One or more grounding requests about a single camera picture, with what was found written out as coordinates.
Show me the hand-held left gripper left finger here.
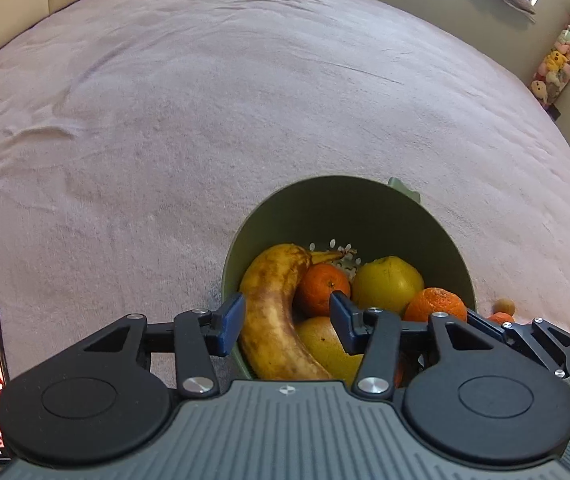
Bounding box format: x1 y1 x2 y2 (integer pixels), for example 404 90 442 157
65 292 246 397

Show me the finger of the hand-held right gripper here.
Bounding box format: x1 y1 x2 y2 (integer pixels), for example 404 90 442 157
466 309 570 378

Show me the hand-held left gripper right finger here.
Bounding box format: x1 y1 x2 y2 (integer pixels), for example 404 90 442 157
329 291 508 400

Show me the green apple with stem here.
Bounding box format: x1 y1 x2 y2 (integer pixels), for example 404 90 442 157
295 316 366 386

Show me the ripe spotted banana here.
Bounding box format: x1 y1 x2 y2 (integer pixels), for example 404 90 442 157
239 243 346 381

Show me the large green apple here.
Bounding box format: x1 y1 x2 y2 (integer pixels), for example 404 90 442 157
352 256 425 317

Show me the green plastic colander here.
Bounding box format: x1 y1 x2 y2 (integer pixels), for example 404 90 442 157
221 176 476 381

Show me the hanging column of plush toys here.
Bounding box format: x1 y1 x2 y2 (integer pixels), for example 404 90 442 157
530 15 570 109

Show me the cream padded headboard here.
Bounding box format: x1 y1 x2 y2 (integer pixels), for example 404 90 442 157
0 0 273 76

